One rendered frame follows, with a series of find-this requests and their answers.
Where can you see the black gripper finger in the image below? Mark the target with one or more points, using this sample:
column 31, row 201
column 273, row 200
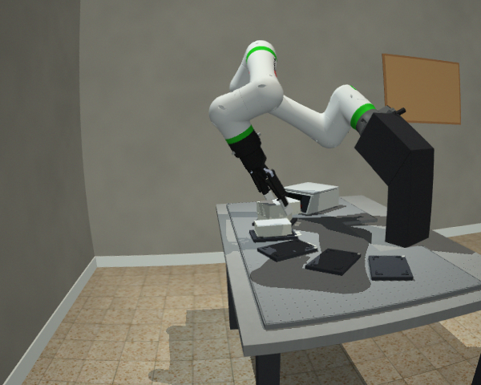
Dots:
column 261, row 186
column 278, row 189

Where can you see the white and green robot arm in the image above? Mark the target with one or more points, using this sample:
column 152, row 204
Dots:
column 231, row 113

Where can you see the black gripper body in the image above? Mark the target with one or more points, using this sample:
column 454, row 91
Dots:
column 255, row 162

